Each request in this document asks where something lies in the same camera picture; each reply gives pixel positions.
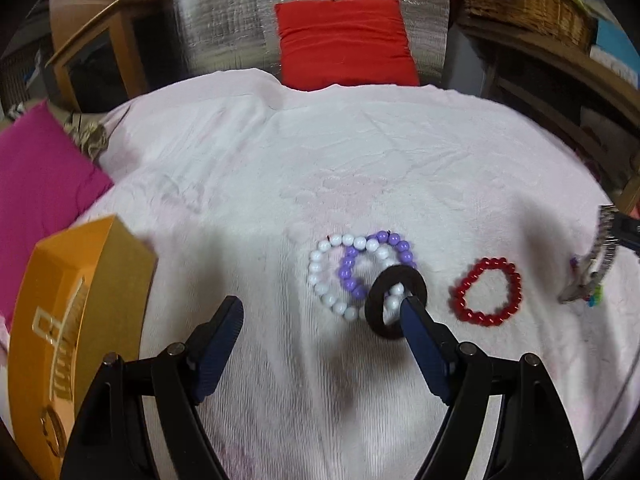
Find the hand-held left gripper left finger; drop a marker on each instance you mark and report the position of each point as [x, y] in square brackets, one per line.
[217, 347]

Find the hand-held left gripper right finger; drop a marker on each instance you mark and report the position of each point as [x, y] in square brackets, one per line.
[422, 342]

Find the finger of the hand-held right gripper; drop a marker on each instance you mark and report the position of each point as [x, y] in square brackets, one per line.
[597, 255]

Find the orange gift box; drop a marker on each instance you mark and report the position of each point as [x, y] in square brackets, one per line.
[55, 320]

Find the wooden shelf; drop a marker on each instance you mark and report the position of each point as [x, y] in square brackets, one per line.
[560, 90]

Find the white towel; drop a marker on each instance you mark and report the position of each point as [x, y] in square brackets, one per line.
[350, 185]

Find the magenta cushion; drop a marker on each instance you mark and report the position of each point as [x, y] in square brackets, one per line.
[35, 190]

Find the red cushion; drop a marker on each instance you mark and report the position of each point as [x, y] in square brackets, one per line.
[345, 40]

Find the wooden cabinet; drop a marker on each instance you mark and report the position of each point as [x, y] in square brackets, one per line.
[95, 35]

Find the silver foil mat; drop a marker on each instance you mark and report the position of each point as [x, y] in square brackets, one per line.
[280, 15]

